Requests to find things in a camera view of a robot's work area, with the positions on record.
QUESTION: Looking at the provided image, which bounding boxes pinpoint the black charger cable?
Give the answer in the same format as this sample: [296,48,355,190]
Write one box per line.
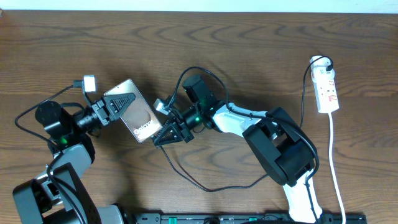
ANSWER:
[151,56,335,193]

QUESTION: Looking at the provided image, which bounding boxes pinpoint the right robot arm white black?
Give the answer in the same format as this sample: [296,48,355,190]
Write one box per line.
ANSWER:
[152,75,322,223]

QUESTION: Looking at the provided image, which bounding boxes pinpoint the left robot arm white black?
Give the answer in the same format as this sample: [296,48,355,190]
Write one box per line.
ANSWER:
[12,93,136,223]

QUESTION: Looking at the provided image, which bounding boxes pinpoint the white power strip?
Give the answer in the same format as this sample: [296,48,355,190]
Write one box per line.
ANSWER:
[310,55,339,114]

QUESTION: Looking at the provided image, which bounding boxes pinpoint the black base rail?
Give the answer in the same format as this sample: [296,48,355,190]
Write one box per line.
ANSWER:
[132,213,368,224]

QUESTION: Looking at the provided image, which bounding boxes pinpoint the white power strip cord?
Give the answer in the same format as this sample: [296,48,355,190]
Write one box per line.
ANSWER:
[327,112,347,224]

